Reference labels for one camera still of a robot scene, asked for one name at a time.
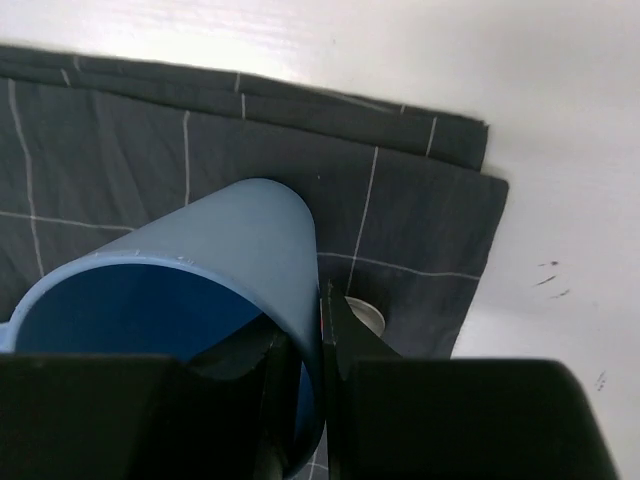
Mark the blue plastic cup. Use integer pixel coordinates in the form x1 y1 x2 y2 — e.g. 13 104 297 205
1 178 324 476

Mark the silver spoon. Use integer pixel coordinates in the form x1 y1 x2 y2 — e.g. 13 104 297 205
346 296 386 337

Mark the dark grey checked cloth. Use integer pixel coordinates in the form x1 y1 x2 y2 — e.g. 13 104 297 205
0 44 510 480

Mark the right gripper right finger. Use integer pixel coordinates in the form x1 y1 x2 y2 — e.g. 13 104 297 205
321 283 617 479

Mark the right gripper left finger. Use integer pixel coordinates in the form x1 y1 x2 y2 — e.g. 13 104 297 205
1 329 301 479

